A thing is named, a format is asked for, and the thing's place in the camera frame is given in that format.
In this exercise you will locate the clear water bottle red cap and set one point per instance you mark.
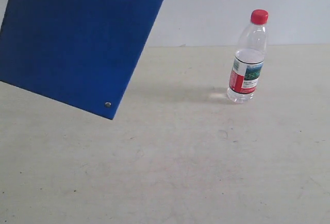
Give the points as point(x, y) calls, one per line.
point(249, 57)

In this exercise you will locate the blue ring binder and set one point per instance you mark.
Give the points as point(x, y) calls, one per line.
point(78, 52)

